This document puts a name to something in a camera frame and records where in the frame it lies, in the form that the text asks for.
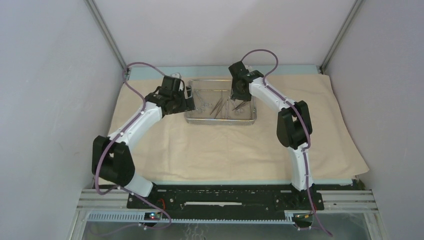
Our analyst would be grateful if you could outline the beige cloth wrap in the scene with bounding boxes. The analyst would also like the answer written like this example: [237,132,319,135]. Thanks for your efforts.
[99,74,369,185]

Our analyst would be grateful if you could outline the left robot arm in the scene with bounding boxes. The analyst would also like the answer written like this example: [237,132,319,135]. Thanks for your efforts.
[92,75,196,208]

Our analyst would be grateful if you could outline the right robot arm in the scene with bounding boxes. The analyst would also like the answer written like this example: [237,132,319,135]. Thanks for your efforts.
[228,61,314,209]

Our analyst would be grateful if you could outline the metal surgical forceps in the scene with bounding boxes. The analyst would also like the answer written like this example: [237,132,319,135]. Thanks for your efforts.
[207,98,226,119]

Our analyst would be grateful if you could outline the metal surgical instrument tray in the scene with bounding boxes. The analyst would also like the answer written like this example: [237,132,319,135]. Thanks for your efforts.
[184,79,257,126]

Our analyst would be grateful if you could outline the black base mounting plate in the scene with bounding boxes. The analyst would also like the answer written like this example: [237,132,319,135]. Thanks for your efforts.
[145,184,324,211]

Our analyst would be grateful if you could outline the aluminium frame rail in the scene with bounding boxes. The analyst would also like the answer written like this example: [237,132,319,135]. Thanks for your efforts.
[77,189,378,224]

